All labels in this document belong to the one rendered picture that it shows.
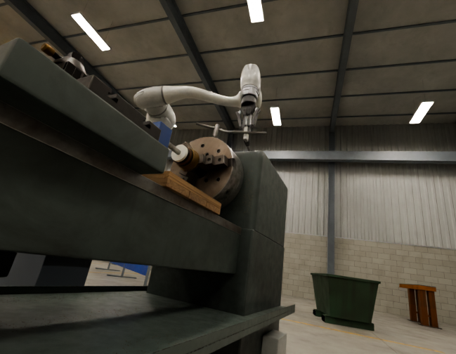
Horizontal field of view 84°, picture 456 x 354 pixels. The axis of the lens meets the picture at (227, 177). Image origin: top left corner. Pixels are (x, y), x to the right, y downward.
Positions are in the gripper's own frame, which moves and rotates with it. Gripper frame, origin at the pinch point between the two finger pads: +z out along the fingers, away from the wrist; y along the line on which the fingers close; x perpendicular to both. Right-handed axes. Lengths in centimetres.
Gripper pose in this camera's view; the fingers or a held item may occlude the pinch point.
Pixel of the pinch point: (246, 133)
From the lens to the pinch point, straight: 124.1
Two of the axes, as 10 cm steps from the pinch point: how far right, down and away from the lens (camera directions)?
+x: 4.0, 3.5, 8.4
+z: -0.9, 9.3, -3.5
